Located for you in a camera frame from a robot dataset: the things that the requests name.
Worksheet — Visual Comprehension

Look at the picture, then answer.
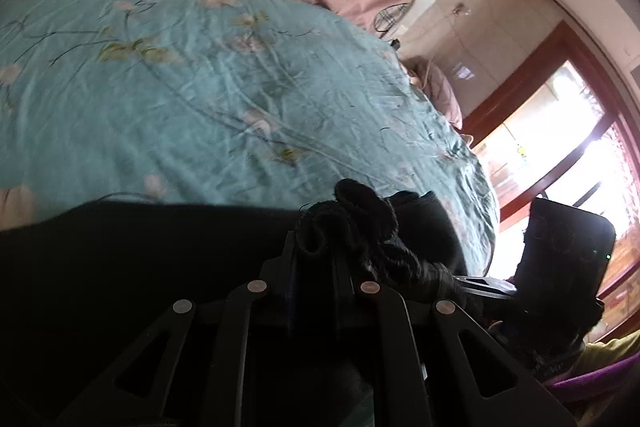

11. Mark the black fleece pant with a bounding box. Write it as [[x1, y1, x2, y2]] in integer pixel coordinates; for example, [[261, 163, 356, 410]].
[[1, 179, 466, 426]]

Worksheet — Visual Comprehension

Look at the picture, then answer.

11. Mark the teal floral bed sheet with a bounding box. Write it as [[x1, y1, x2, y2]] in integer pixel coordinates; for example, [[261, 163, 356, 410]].
[[1, 0, 499, 275]]

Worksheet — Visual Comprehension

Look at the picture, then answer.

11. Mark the black camera box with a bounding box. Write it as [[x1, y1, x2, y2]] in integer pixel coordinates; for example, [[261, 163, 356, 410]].
[[513, 198, 616, 306]]

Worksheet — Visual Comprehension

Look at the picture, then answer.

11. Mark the red brown window frame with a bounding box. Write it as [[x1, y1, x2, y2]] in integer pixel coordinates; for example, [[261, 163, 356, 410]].
[[463, 22, 639, 341]]

